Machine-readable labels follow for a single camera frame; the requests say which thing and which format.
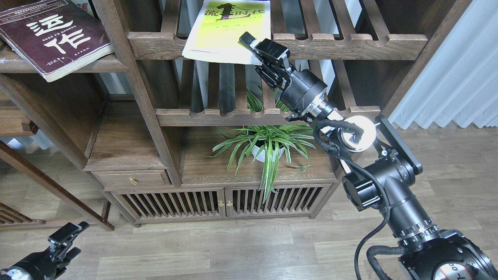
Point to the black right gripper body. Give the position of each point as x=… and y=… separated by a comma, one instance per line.
x=303, y=93

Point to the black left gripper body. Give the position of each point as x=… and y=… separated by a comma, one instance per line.
x=46, y=265

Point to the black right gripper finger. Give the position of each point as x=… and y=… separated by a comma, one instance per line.
x=267, y=51

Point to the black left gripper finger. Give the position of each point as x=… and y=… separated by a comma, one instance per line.
x=65, y=236
x=70, y=256

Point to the yellow green cover book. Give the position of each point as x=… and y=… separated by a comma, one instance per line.
x=220, y=23

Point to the dark maroon cover book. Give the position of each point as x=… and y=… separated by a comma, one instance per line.
x=56, y=36

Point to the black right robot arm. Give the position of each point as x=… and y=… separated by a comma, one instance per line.
x=379, y=170

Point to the green spider plant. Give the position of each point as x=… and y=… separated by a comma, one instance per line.
x=272, y=137

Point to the white plant pot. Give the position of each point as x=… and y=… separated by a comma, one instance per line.
x=259, y=153

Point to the brass drawer knob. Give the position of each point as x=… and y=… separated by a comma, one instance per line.
x=133, y=181

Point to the dark wooden bookshelf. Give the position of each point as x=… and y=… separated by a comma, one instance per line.
x=134, y=113

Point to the white pleated curtain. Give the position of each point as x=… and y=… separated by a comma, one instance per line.
x=460, y=82

